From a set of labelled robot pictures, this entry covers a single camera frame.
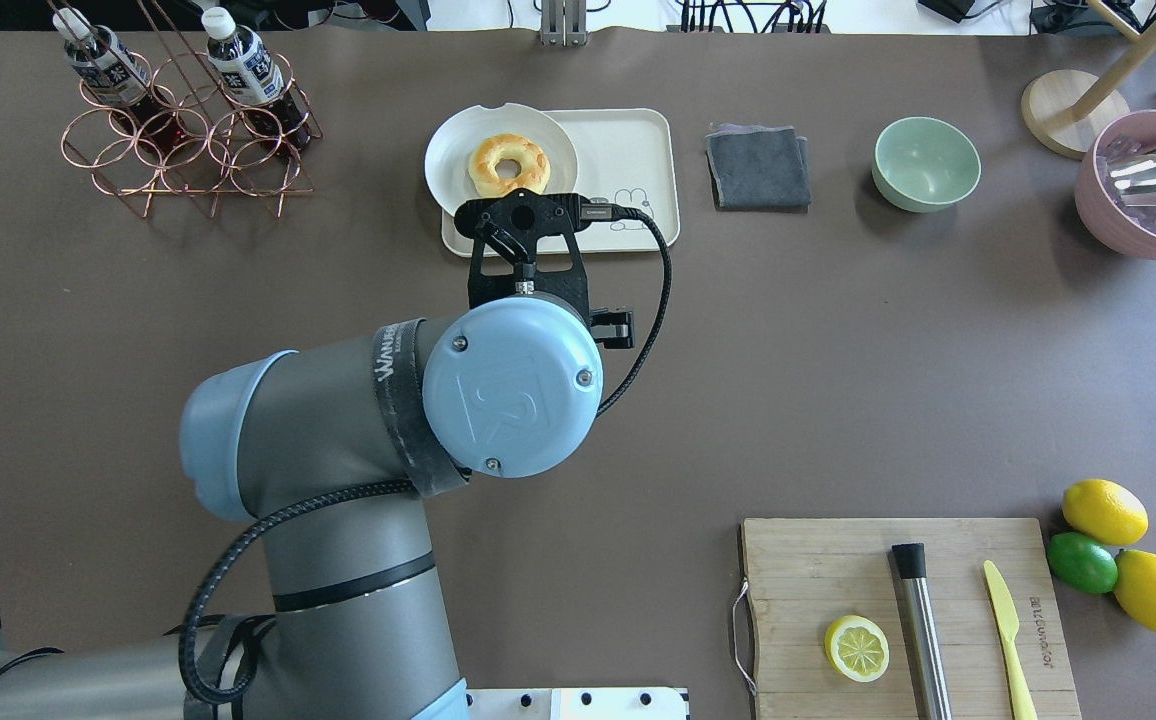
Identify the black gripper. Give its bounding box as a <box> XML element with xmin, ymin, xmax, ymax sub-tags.
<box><xmin>590</xmin><ymin>307</ymin><xmax>636</xmax><ymax>350</ymax></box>

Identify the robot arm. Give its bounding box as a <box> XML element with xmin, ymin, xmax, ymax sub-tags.
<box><xmin>0</xmin><ymin>294</ymin><xmax>627</xmax><ymax>719</ymax></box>

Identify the cream rabbit tray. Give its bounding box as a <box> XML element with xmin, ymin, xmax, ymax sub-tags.
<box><xmin>440</xmin><ymin>107</ymin><xmax>680</xmax><ymax>258</ymax></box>

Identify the tea bottle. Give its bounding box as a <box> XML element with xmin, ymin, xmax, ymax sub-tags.
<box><xmin>200</xmin><ymin>6</ymin><xmax>312</xmax><ymax>153</ymax></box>
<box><xmin>52</xmin><ymin>6</ymin><xmax>181</xmax><ymax>155</ymax></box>

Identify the grey folded cloth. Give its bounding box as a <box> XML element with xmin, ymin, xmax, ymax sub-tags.
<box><xmin>705</xmin><ymin>123</ymin><xmax>814</xmax><ymax>211</ymax></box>

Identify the white round plate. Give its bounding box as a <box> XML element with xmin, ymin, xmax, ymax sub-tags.
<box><xmin>424</xmin><ymin>102</ymin><xmax>581</xmax><ymax>217</ymax></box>

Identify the bamboo cutting board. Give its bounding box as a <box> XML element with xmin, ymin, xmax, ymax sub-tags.
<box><xmin>741</xmin><ymin>518</ymin><xmax>1082</xmax><ymax>719</ymax></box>

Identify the mint green bowl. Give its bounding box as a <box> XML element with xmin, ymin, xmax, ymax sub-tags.
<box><xmin>870</xmin><ymin>117</ymin><xmax>981</xmax><ymax>213</ymax></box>

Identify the half lemon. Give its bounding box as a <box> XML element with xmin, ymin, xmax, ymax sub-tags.
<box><xmin>822</xmin><ymin>614</ymin><xmax>890</xmax><ymax>683</ymax></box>

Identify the steel muddler black tip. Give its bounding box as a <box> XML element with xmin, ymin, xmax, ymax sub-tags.
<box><xmin>892</xmin><ymin>543</ymin><xmax>954</xmax><ymax>719</ymax></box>

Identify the wooden cup stand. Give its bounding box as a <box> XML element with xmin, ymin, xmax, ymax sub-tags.
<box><xmin>1021</xmin><ymin>1</ymin><xmax>1156</xmax><ymax>159</ymax></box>

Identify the green lime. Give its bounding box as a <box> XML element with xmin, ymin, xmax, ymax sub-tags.
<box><xmin>1046</xmin><ymin>532</ymin><xmax>1119</xmax><ymax>594</ymax></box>

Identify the upper whole lemon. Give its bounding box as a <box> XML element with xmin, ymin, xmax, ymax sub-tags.
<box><xmin>1061</xmin><ymin>478</ymin><xmax>1150</xmax><ymax>545</ymax></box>

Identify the pink ice bowl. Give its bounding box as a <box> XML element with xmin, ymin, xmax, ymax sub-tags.
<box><xmin>1075</xmin><ymin>110</ymin><xmax>1156</xmax><ymax>260</ymax></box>

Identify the yellow plastic knife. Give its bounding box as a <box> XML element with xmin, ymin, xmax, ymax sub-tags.
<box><xmin>981</xmin><ymin>561</ymin><xmax>1039</xmax><ymax>720</ymax></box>

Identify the black braided cable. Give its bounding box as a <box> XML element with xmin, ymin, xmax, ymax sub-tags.
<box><xmin>178</xmin><ymin>203</ymin><xmax>673</xmax><ymax>706</ymax></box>

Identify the glazed ring donut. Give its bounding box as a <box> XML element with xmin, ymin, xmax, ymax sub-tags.
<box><xmin>467</xmin><ymin>133</ymin><xmax>553</xmax><ymax>199</ymax></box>

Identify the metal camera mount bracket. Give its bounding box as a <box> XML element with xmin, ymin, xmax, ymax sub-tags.
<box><xmin>540</xmin><ymin>0</ymin><xmax>590</xmax><ymax>47</ymax></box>

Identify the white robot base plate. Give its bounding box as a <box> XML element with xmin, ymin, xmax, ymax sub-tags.
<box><xmin>465</xmin><ymin>685</ymin><xmax>691</xmax><ymax>719</ymax></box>

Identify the copper wire bottle rack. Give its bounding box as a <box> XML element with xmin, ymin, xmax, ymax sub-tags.
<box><xmin>60</xmin><ymin>1</ymin><xmax>323</xmax><ymax>218</ymax></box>

